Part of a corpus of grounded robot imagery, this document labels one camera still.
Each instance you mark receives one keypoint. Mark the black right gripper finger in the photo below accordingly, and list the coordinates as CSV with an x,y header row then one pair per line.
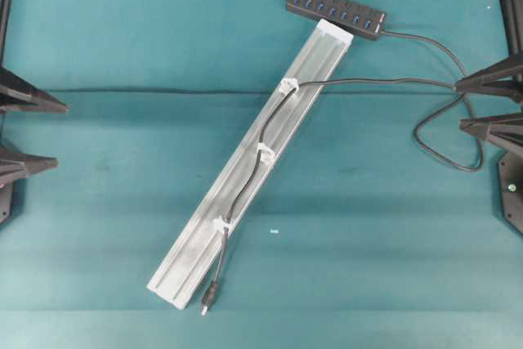
x,y
504,131
501,79

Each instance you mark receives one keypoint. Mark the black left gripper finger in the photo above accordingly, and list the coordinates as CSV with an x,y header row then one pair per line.
x,y
20,95
16,165

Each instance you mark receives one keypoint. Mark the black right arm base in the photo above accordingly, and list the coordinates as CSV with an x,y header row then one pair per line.
x,y
510,184

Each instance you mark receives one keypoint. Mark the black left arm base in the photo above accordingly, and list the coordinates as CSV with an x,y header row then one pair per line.
x,y
6,201

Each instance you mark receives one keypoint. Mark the black USB hub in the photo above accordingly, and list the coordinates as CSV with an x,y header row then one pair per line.
x,y
354,17

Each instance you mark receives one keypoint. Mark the black right frame post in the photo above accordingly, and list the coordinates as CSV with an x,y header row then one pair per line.
x,y
512,1

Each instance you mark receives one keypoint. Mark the black frame post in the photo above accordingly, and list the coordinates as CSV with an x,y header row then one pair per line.
x,y
5,7
512,1

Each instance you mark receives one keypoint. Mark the black left frame post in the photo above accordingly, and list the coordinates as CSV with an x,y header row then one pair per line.
x,y
5,7

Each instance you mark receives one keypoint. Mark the silver aluminium rail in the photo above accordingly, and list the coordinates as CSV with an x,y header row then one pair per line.
x,y
199,244

